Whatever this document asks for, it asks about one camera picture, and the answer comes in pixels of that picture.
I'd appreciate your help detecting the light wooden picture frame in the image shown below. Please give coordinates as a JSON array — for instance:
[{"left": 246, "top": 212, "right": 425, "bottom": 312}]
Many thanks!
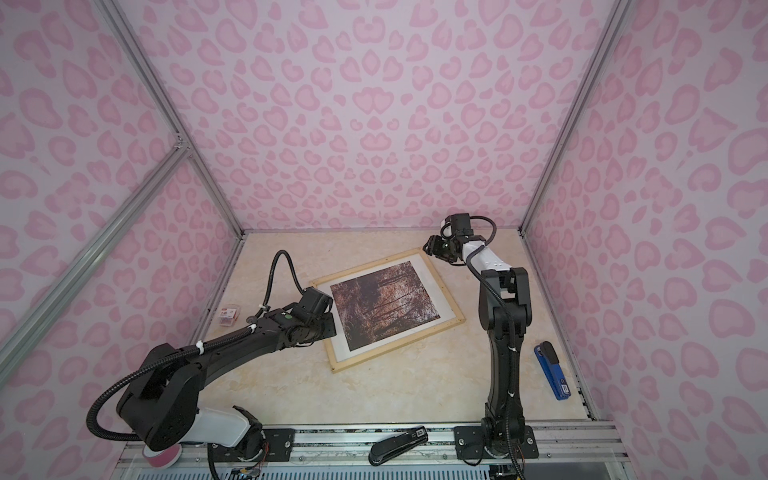
[{"left": 308, "top": 247, "right": 467, "bottom": 374}]

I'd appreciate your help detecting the autumn forest photo print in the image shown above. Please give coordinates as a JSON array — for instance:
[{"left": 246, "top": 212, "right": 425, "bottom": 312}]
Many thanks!
[{"left": 330, "top": 261, "right": 441, "bottom": 352}]

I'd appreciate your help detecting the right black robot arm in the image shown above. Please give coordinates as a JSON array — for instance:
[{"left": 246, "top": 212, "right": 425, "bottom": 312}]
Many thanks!
[{"left": 423, "top": 213, "right": 539, "bottom": 468}]

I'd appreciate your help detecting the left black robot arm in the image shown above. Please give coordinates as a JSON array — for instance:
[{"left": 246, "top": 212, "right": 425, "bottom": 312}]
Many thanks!
[{"left": 116, "top": 287, "right": 336, "bottom": 460}]

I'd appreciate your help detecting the small clear pin box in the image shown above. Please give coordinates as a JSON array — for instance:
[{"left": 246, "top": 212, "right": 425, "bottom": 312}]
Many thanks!
[{"left": 217, "top": 305, "right": 240, "bottom": 327}]

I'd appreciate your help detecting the black stapler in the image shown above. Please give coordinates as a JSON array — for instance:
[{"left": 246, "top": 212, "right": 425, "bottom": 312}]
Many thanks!
[{"left": 368, "top": 426, "right": 429, "bottom": 467}]

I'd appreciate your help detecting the blue stapler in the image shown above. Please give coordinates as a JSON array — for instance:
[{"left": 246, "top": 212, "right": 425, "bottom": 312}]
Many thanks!
[{"left": 534, "top": 341, "right": 572, "bottom": 401}]

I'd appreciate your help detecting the pink white tape roll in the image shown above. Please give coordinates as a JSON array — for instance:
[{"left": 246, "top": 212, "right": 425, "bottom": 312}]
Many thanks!
[{"left": 142, "top": 444, "right": 182, "bottom": 469}]

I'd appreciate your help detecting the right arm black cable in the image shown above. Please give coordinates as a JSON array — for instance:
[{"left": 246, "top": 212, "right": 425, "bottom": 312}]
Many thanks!
[{"left": 465, "top": 215, "right": 521, "bottom": 373}]

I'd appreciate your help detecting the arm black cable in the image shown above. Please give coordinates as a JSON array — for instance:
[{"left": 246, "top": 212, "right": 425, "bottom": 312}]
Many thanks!
[
  {"left": 85, "top": 249, "right": 307, "bottom": 444},
  {"left": 465, "top": 215, "right": 521, "bottom": 373}
]

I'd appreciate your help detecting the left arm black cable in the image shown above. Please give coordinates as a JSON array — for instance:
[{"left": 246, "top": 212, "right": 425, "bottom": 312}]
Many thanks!
[{"left": 85, "top": 249, "right": 307, "bottom": 444}]

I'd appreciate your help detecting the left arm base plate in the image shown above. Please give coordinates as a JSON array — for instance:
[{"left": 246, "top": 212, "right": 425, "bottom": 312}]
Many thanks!
[{"left": 208, "top": 428, "right": 296, "bottom": 463}]

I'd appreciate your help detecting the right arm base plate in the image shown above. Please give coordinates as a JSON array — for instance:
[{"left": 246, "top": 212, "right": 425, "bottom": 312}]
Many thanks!
[{"left": 453, "top": 425, "right": 540, "bottom": 462}]

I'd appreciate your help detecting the aluminium mounting rail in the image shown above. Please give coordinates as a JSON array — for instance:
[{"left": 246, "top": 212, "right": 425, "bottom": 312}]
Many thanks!
[{"left": 111, "top": 421, "right": 635, "bottom": 479}]

